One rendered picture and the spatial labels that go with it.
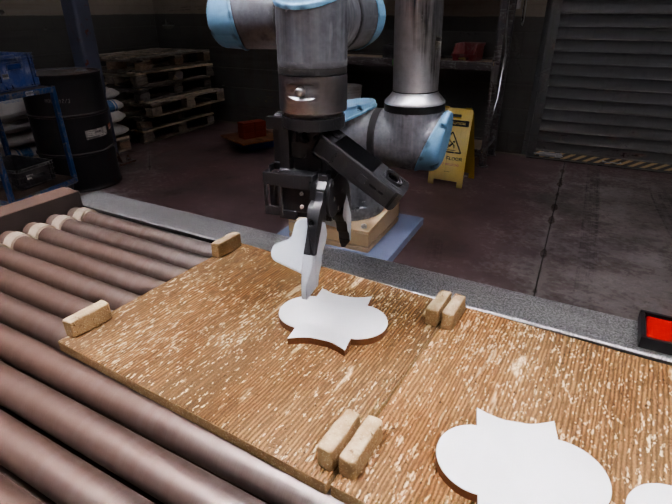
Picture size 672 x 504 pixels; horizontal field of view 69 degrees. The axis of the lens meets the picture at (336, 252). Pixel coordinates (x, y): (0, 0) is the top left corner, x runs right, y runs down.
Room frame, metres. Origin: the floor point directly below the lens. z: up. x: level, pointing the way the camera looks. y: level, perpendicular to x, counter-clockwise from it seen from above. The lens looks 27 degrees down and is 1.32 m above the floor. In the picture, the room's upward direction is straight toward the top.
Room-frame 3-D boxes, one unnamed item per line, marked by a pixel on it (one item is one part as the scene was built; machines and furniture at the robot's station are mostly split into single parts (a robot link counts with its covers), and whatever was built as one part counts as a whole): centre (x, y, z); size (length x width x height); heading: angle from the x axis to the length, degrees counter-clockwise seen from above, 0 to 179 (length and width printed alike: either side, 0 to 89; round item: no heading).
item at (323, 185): (0.56, 0.03, 1.15); 0.09 x 0.08 x 0.12; 72
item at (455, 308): (0.56, -0.16, 0.95); 0.06 x 0.02 x 0.03; 149
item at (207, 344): (0.56, 0.09, 0.93); 0.41 x 0.35 x 0.02; 59
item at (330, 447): (0.34, 0.00, 0.95); 0.06 x 0.02 x 0.03; 149
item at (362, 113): (1.02, -0.03, 1.09); 0.13 x 0.12 x 0.14; 68
